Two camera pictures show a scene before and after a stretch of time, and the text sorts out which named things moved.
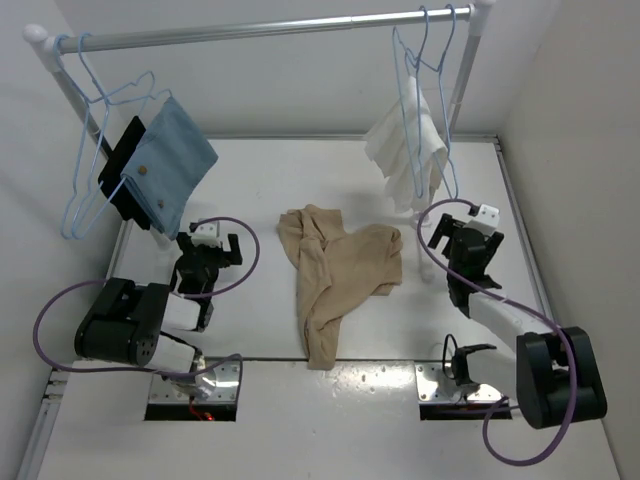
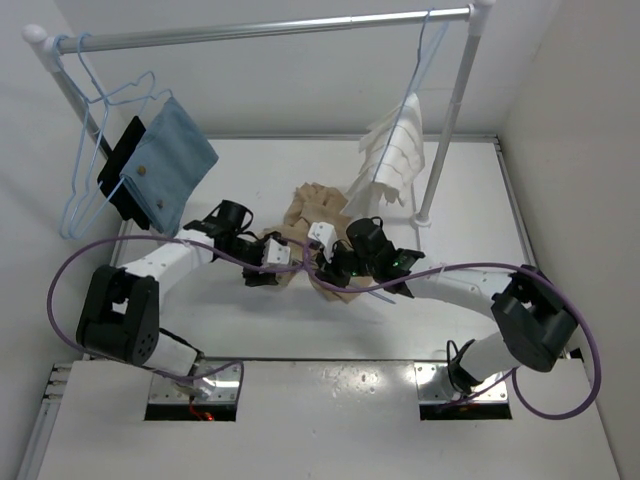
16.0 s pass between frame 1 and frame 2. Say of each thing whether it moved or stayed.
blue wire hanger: moved
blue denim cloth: stayed
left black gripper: moved
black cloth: stayed
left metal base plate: stayed
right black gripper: moved
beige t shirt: moved
